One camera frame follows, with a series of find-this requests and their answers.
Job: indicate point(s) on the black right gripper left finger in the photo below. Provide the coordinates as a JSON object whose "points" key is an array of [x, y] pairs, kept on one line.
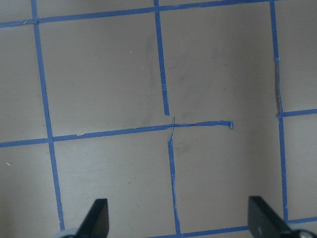
{"points": [[96, 223]]}

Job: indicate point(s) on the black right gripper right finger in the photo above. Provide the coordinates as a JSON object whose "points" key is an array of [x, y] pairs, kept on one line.
{"points": [[264, 222]]}

